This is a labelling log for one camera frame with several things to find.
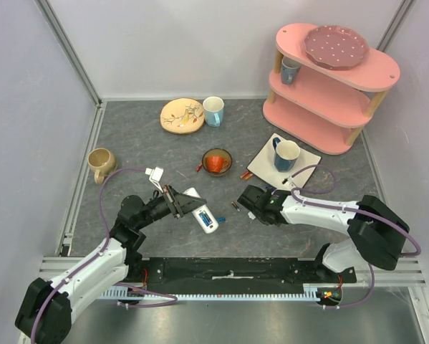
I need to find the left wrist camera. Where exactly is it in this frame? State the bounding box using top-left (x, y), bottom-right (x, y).
top-left (145, 167), bottom-right (164, 192)

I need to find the pink three-tier shelf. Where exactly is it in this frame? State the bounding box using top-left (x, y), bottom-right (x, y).
top-left (263, 23), bottom-right (400, 155)

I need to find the mauve polka dot plate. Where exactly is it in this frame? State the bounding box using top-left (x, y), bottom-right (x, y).
top-left (303, 25), bottom-right (370, 70)

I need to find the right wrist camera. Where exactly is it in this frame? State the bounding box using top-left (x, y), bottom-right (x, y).
top-left (281, 176), bottom-right (297, 189)

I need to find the light blue mug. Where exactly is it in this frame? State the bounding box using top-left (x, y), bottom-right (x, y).
top-left (203, 96), bottom-right (224, 128)

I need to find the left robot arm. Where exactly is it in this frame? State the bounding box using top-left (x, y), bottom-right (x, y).
top-left (14, 186), bottom-right (206, 343)

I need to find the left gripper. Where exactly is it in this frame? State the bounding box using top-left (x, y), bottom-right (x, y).
top-left (135, 183), bottom-right (206, 229)

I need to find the black orange battery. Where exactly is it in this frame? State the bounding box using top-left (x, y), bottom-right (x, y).
top-left (201, 211), bottom-right (213, 226)

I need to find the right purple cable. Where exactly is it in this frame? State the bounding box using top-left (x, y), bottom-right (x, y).
top-left (289, 164), bottom-right (422, 310)

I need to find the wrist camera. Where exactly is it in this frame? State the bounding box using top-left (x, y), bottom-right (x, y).
top-left (281, 176), bottom-right (297, 189)
top-left (145, 167), bottom-right (164, 192)

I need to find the brown patterned bowl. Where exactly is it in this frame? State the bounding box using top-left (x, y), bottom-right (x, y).
top-left (201, 148), bottom-right (233, 176)

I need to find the blue mug on shelf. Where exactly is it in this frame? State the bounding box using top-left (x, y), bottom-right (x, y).
top-left (281, 57), bottom-right (301, 85)

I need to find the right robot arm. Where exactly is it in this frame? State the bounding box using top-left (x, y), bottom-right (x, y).
top-left (238, 186), bottom-right (410, 282)

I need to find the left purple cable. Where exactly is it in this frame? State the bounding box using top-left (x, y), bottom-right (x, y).
top-left (30, 167), bottom-right (179, 343)

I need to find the purple cable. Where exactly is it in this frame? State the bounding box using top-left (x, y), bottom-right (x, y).
top-left (30, 167), bottom-right (179, 343)
top-left (289, 164), bottom-right (422, 310)

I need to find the white remote control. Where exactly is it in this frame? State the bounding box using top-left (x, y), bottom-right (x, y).
top-left (191, 204), bottom-right (218, 234)

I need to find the slotted cable duct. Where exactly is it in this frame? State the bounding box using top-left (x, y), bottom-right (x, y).
top-left (98, 285), bottom-right (321, 302)

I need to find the orange cup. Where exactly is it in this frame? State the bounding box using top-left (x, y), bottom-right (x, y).
top-left (206, 156), bottom-right (230, 173)

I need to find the dark blue mug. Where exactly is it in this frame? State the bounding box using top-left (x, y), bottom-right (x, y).
top-left (272, 138), bottom-right (301, 172)

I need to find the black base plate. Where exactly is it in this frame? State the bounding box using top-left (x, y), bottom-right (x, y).
top-left (125, 257), bottom-right (357, 294)

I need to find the yellow floral plate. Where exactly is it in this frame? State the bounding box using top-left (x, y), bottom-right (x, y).
top-left (160, 97), bottom-right (205, 134)

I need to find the beige ceramic mug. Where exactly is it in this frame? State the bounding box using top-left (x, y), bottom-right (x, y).
top-left (87, 148), bottom-right (117, 185)

